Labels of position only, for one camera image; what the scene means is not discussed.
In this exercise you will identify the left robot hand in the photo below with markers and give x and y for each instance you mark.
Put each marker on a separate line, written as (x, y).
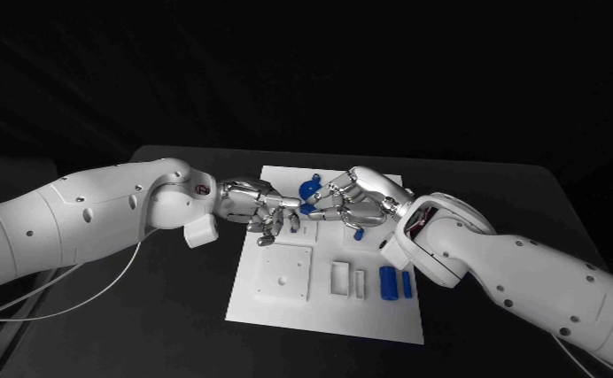
(248, 200)

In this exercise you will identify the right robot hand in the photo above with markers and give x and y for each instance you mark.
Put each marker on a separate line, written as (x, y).
(363, 195)

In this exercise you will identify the blue gear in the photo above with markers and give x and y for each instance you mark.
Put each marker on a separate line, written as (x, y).
(307, 189)

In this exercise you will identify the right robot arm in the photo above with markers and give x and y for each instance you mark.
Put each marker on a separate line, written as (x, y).
(516, 271)

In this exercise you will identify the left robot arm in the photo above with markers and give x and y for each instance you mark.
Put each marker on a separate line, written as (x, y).
(95, 215)

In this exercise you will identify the white task board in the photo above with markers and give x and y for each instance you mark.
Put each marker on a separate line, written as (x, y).
(324, 301)

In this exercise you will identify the thick blue cylinder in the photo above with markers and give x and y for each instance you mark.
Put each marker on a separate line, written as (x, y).
(388, 283)

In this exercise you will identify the thin blue cylinder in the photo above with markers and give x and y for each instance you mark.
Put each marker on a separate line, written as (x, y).
(406, 284)

